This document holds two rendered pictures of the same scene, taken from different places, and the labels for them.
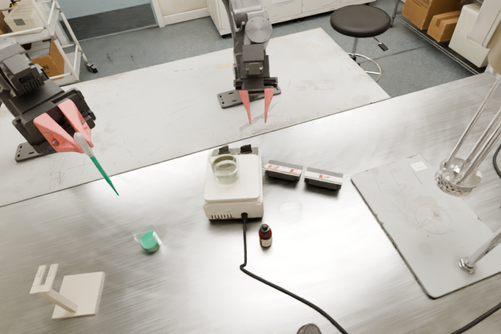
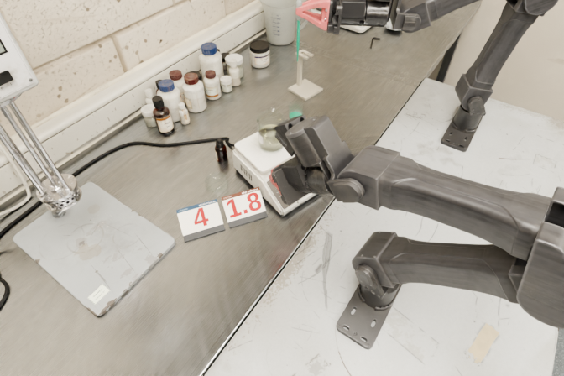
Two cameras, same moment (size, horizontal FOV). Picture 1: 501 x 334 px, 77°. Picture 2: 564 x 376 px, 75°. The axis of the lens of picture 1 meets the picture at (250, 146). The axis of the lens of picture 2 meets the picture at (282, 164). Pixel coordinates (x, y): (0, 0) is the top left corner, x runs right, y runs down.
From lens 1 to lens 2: 0.99 m
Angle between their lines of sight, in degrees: 79
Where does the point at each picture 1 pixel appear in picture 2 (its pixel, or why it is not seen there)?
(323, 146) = (221, 265)
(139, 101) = not seen: hidden behind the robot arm
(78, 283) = (310, 90)
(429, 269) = (91, 195)
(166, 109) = not seen: hidden behind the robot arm
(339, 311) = (153, 150)
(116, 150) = (409, 150)
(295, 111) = (289, 303)
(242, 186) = (252, 143)
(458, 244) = (63, 226)
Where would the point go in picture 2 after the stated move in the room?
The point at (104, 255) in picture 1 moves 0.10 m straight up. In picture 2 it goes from (315, 105) to (318, 76)
